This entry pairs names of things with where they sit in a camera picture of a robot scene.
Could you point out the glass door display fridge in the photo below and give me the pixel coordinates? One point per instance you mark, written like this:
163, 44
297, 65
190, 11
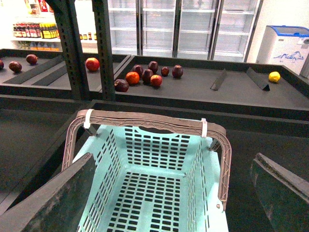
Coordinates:
197, 29

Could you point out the dark apple far left shelf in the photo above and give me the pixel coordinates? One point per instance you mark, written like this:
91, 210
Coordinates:
15, 66

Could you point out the yellow lemon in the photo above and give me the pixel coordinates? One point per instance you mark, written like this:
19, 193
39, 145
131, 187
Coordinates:
274, 77

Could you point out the dark metal perforated post left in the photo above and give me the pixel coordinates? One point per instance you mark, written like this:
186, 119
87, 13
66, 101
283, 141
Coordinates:
66, 20

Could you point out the dark red apple front left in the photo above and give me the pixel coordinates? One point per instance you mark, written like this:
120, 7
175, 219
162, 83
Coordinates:
121, 85

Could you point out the dark red apple back centre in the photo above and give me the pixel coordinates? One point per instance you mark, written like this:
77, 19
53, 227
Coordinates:
153, 66

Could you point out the dark red apple back left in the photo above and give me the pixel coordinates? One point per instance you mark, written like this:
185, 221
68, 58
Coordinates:
138, 69

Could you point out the orange red apple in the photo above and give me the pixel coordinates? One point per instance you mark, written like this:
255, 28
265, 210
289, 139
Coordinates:
132, 78

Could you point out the white zip tie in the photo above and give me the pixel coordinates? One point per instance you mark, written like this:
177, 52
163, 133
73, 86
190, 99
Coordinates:
204, 128
87, 122

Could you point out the dark red apple right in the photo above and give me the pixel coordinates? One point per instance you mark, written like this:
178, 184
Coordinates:
177, 71

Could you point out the white zip tie left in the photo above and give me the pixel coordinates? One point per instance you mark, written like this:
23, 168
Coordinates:
87, 122

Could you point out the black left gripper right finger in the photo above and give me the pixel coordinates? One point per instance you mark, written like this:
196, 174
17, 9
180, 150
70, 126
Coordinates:
283, 195

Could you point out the small jars on shelf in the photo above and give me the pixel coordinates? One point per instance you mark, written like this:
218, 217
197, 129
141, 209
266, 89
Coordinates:
88, 36

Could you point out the row of sauce bottles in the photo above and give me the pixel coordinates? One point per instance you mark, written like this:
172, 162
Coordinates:
35, 30

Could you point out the black shelf divider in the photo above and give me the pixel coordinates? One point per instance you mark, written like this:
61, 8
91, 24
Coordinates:
257, 79
218, 82

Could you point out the black long divider strip left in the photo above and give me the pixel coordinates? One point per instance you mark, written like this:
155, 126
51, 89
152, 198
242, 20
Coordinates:
7, 76

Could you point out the black long divider strip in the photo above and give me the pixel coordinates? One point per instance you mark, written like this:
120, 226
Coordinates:
50, 78
7, 76

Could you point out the light blue plastic shopping basket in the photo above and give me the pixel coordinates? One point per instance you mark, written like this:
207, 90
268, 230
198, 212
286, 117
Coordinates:
152, 182

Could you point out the red apple by post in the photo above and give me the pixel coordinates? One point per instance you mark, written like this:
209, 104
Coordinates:
92, 64

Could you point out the red apple front of pile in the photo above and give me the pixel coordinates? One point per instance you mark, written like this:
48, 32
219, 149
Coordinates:
156, 81

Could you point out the dark apple left shelf back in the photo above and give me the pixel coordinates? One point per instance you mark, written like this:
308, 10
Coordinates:
32, 59

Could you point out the black shelf divider right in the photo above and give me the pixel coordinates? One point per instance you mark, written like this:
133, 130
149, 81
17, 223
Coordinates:
257, 79

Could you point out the dark apple at left edge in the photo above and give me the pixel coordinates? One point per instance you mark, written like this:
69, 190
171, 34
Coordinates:
1, 65

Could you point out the dark apple shelf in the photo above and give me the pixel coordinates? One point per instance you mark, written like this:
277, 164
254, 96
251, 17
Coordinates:
32, 59
15, 66

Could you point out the black long divider strip right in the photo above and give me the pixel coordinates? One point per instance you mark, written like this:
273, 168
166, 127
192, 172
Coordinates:
50, 78

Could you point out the white zip tie right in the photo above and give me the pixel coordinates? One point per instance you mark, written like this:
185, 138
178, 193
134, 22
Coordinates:
204, 128

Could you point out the dark metal perforated post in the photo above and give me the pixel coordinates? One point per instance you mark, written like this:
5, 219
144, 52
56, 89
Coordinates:
66, 20
101, 16

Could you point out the small dark red apple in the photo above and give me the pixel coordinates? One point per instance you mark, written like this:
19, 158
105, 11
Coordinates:
165, 71

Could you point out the white blue chest freezer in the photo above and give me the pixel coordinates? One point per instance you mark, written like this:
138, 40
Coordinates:
284, 45

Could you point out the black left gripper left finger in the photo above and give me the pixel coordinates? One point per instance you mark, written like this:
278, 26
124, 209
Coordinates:
58, 205

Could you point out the black shelf divider left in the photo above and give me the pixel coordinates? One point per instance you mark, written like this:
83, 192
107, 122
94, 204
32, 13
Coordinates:
218, 82

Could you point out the dark metal perforated post right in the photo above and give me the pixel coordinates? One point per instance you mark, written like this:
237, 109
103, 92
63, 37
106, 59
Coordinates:
101, 16

